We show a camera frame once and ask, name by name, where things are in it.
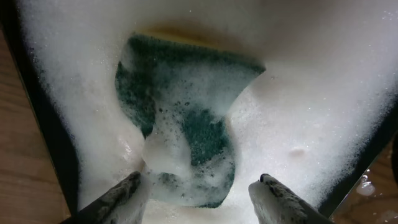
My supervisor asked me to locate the green yellow sponge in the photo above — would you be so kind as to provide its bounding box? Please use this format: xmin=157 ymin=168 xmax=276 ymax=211
xmin=114 ymin=34 xmax=266 ymax=208

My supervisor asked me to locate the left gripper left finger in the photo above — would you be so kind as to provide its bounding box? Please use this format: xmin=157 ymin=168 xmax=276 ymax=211
xmin=62 ymin=171 xmax=149 ymax=224

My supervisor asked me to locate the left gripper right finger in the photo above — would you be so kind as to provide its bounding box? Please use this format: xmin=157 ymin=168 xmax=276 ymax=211
xmin=248 ymin=174 xmax=333 ymax=224

